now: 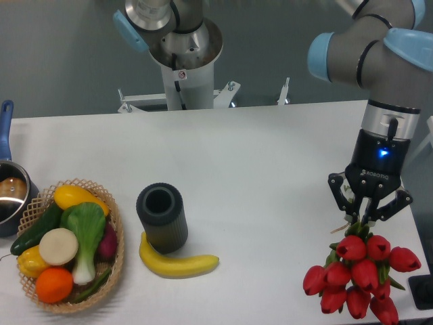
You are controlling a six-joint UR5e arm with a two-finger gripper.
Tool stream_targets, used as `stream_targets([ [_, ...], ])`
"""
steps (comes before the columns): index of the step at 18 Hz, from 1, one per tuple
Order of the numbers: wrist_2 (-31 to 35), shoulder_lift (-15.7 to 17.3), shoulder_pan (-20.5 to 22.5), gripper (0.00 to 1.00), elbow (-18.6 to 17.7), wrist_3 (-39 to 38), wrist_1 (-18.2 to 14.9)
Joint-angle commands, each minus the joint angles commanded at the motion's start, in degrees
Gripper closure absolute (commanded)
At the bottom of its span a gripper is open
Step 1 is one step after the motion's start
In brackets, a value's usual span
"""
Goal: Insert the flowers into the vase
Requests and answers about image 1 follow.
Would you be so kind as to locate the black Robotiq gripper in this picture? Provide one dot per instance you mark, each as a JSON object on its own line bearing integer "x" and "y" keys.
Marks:
{"x": 374, "y": 173}

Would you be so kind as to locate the red tulip bouquet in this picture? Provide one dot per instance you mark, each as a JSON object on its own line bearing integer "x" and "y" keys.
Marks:
{"x": 356, "y": 275}

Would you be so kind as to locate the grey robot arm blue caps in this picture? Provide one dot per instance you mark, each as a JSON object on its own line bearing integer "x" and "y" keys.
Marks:
{"x": 382, "y": 52}

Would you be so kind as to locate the dark grey ribbed vase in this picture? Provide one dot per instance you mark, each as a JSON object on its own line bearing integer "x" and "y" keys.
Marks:
{"x": 160, "y": 209}

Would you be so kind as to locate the black device at table edge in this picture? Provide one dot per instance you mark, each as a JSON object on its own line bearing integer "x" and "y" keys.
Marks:
{"x": 421, "y": 290}

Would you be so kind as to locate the yellow banana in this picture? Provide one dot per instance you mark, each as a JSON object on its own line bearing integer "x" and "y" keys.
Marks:
{"x": 173, "y": 267}

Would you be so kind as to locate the purple sweet potato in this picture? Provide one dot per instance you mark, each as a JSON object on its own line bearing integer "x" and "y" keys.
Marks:
{"x": 108, "y": 246}

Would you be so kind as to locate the green bean pod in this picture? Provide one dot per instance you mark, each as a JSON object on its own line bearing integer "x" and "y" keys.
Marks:
{"x": 96, "y": 285}

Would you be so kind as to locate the green bok choy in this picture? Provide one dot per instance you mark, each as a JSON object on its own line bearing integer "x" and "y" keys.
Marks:
{"x": 87, "y": 222}

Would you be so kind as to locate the yellow squash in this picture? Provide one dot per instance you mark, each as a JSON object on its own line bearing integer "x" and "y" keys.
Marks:
{"x": 67, "y": 196}

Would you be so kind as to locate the green cucumber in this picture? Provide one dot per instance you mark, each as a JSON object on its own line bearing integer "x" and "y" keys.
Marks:
{"x": 48, "y": 221}

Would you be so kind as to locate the woven wicker basket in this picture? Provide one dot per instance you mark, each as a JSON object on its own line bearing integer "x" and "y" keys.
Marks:
{"x": 36, "y": 208}

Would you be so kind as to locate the orange fruit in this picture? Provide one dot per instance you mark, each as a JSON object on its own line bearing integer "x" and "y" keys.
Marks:
{"x": 54, "y": 284}

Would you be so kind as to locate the yellow bell pepper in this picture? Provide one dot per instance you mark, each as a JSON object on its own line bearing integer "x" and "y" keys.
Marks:
{"x": 31, "y": 264}

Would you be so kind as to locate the white frame right edge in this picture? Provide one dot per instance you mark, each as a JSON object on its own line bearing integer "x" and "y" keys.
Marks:
{"x": 426, "y": 142}

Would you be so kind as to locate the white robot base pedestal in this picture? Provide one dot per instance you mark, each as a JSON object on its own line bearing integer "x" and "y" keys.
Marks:
{"x": 184, "y": 89}

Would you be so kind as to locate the blue handled saucepan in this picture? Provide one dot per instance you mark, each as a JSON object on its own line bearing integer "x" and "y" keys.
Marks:
{"x": 17, "y": 189}

